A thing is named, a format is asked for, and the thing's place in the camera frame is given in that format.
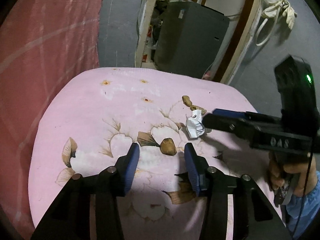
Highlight large brown fruit peel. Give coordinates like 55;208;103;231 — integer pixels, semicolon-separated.
160;137;177;155

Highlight red plaid blanket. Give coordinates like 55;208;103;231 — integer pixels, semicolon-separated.
0;0;103;233

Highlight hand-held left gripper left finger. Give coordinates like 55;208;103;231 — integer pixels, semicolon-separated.
30;142;140;240

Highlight beige door frame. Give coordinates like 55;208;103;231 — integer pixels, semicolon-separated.
134;0;162;68

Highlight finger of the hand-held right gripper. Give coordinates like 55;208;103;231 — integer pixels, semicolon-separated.
212;108;248;120
202;113;256;141

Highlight black cable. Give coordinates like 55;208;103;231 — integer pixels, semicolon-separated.
291;152;314;239

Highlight white hose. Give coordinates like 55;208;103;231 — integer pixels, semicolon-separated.
255;17;278;47

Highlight red and white sack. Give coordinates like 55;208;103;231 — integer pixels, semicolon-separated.
141;25;157;63

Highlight white wrapper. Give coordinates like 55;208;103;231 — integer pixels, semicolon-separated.
185;109;206;139

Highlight person's right hand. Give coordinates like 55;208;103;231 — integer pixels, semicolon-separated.
268;152;311;191

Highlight hanging white gloves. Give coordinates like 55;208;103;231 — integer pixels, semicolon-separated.
261;0;298;30

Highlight pink floral cloth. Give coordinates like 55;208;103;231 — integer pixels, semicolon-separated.
28;67;285;240

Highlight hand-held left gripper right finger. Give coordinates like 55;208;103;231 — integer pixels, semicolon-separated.
184;142;293;240

